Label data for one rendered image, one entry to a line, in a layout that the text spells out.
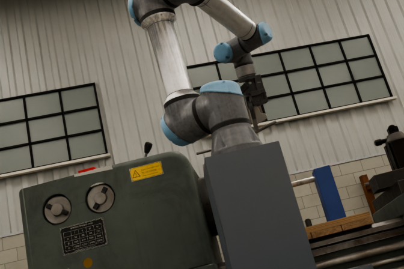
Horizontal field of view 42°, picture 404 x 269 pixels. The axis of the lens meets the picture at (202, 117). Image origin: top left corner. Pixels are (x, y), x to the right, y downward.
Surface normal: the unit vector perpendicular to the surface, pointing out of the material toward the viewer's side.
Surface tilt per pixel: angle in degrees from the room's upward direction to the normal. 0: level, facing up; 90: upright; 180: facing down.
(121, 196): 90
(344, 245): 90
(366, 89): 90
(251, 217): 90
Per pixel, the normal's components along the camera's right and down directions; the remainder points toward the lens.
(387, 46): 0.09, -0.35
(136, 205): -0.12, -0.30
